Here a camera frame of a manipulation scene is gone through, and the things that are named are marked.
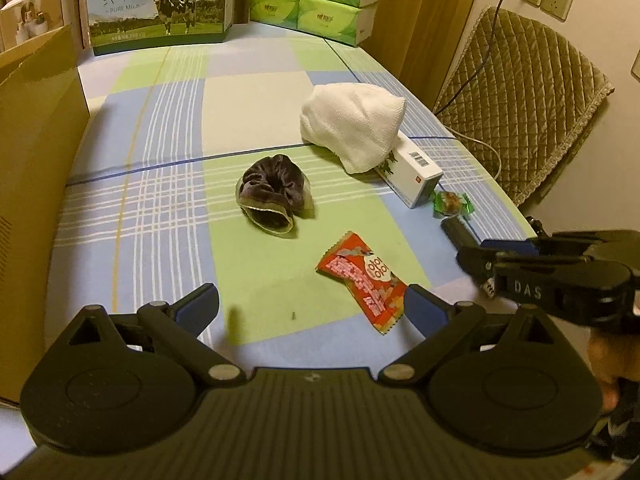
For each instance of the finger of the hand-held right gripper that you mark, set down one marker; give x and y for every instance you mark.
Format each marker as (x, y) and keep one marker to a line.
(510, 246)
(477, 262)

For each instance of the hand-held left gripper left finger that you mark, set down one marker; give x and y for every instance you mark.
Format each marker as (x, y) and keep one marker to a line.
(200, 306)

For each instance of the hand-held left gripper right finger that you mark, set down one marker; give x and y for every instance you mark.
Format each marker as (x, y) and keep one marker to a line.
(425, 312)

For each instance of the black lighter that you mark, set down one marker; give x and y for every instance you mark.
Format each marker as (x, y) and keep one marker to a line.
(457, 230)

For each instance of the green candy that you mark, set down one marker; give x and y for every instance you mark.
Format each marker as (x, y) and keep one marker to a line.
(452, 202)

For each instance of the red snack packet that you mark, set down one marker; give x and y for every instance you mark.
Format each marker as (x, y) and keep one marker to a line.
(362, 277)

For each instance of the dark velvet scrunchie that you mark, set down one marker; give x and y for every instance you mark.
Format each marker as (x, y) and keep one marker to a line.
(272, 185)

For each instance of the white cloth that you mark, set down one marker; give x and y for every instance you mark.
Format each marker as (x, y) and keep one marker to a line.
(350, 120)

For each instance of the brown cardboard box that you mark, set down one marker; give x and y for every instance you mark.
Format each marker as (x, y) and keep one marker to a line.
(30, 160)

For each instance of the person's right hand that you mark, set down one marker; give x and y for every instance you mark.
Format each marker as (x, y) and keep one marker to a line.
(607, 360)

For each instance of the quilted olive chair cover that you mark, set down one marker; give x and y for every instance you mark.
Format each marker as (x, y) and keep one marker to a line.
(530, 100)

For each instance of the wooden wardrobe panel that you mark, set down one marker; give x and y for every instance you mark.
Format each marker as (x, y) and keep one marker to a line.
(425, 25)

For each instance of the blue milk carton box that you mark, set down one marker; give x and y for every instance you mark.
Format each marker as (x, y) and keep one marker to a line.
(150, 5)

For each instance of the stack of green tissue packs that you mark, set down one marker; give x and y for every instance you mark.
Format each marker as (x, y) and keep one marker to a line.
(310, 0)

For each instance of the small white photo box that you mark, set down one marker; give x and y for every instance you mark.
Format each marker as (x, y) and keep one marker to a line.
(35, 15)

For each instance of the beige wall switch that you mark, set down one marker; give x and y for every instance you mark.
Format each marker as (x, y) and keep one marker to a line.
(636, 65)

